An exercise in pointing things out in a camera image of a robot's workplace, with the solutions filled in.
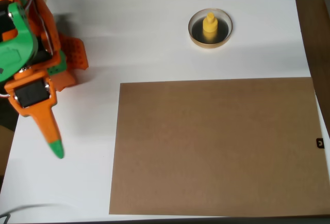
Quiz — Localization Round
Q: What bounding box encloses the small yellow plastic piece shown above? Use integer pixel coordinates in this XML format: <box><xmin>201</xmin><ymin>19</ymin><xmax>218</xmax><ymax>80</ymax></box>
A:
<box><xmin>202</xmin><ymin>12</ymin><xmax>219</xmax><ymax>40</ymax></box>

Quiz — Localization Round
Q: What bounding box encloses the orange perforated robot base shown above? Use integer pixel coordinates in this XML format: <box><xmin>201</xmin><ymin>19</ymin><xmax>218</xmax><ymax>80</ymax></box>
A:
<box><xmin>47</xmin><ymin>33</ymin><xmax>90</xmax><ymax>92</ymax></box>

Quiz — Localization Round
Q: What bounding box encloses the round gold-rimmed dark dish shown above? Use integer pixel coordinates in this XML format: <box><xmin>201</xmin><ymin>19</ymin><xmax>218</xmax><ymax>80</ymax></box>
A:
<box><xmin>187</xmin><ymin>7</ymin><xmax>234</xmax><ymax>49</ymax></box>

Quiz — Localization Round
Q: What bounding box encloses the brown rectangular board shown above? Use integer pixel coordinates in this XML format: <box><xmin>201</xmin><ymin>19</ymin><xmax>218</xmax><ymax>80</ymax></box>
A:
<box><xmin>108</xmin><ymin>77</ymin><xmax>330</xmax><ymax>216</ymax></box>

